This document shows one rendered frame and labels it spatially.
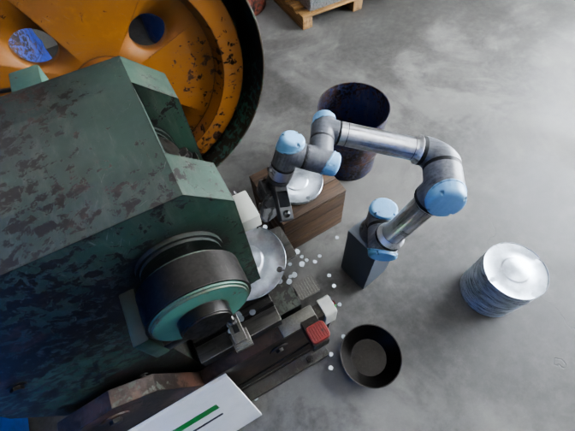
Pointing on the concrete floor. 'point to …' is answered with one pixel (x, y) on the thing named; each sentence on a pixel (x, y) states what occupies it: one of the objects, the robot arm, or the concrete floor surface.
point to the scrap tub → (355, 169)
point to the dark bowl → (370, 356)
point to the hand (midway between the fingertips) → (267, 221)
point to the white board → (205, 410)
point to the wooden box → (299, 233)
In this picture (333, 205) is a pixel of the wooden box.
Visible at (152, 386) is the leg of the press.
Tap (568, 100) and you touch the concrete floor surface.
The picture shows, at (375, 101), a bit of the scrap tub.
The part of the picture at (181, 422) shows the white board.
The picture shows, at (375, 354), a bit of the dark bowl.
